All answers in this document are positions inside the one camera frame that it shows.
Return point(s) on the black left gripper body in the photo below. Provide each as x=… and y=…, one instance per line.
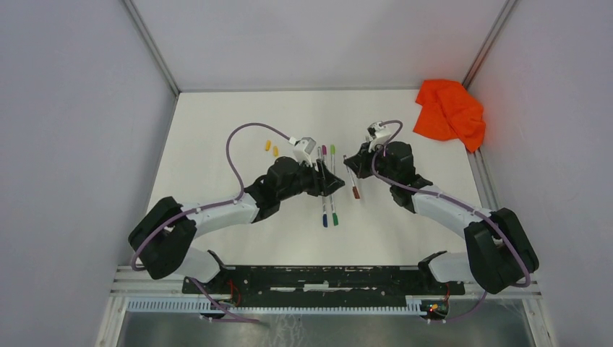
x=306, y=181

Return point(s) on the orange cloth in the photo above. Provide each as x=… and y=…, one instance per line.
x=450, y=112

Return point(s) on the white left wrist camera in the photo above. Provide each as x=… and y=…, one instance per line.
x=302, y=149

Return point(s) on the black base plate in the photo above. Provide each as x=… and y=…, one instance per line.
x=220, y=285

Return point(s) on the aluminium frame rail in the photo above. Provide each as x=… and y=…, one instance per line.
x=143, y=280

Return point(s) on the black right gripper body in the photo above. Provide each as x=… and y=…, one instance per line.
x=364, y=169

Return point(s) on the brown capped marker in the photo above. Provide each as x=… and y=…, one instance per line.
x=352, y=178

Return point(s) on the white slotted cable duct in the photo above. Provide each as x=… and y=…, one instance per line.
x=200, y=305

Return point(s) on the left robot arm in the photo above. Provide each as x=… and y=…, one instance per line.
x=162, y=240

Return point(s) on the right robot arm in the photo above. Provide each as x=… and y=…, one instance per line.
x=498, y=253

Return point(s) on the lime green capped marker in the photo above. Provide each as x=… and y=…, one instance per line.
x=332, y=157

